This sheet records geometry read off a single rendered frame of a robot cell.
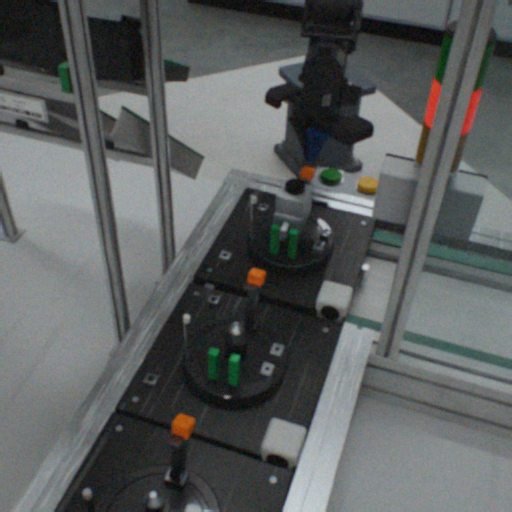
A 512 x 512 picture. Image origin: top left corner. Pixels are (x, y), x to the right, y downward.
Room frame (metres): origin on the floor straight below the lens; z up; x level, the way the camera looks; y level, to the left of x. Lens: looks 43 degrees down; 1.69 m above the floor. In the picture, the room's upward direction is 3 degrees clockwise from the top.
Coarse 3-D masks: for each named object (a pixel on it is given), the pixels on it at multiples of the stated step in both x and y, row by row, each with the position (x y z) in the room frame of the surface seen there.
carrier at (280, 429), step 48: (192, 288) 0.69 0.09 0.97; (192, 336) 0.58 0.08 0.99; (240, 336) 0.55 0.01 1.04; (288, 336) 0.61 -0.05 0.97; (336, 336) 0.61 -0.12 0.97; (192, 384) 0.51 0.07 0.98; (240, 384) 0.51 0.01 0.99; (288, 384) 0.53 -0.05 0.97; (192, 432) 0.45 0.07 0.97; (240, 432) 0.45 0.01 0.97; (288, 432) 0.44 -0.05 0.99
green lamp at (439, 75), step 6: (444, 36) 0.63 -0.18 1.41; (444, 42) 0.63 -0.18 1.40; (450, 42) 0.62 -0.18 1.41; (444, 48) 0.63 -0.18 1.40; (444, 54) 0.62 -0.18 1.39; (438, 60) 0.64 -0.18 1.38; (444, 60) 0.62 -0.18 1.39; (438, 66) 0.63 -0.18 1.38; (444, 66) 0.62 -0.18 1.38; (438, 72) 0.63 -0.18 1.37; (444, 72) 0.62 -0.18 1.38; (438, 78) 0.62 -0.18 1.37
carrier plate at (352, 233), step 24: (264, 192) 0.94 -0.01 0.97; (240, 216) 0.87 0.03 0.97; (336, 216) 0.88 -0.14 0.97; (360, 216) 0.88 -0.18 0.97; (216, 240) 0.81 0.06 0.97; (240, 240) 0.81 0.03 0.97; (336, 240) 0.82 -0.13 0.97; (360, 240) 0.82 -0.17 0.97; (216, 264) 0.75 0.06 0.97; (240, 264) 0.75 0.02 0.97; (336, 264) 0.76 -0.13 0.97; (360, 264) 0.76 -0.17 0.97; (216, 288) 0.71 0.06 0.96; (240, 288) 0.70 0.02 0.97; (264, 288) 0.70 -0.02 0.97; (288, 288) 0.70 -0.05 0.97; (312, 288) 0.71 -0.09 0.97; (312, 312) 0.67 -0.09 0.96
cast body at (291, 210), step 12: (288, 180) 0.81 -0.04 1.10; (300, 180) 0.81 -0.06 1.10; (288, 192) 0.79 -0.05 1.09; (300, 192) 0.79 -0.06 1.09; (276, 204) 0.78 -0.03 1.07; (288, 204) 0.78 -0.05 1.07; (300, 204) 0.77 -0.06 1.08; (276, 216) 0.77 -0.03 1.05; (288, 216) 0.77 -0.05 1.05; (300, 216) 0.77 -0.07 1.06; (288, 228) 0.76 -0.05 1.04; (300, 228) 0.77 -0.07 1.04
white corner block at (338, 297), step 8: (328, 288) 0.69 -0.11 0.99; (336, 288) 0.69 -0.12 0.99; (344, 288) 0.69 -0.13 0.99; (320, 296) 0.67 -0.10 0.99; (328, 296) 0.67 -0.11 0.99; (336, 296) 0.67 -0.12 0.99; (344, 296) 0.67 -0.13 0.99; (320, 304) 0.66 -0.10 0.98; (328, 304) 0.66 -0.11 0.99; (336, 304) 0.66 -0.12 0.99; (344, 304) 0.66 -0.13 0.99; (320, 312) 0.66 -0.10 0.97; (328, 312) 0.66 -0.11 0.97; (336, 312) 0.65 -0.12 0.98; (344, 312) 0.65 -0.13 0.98; (328, 320) 0.66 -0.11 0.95; (336, 320) 0.65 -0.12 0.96; (344, 320) 0.66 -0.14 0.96
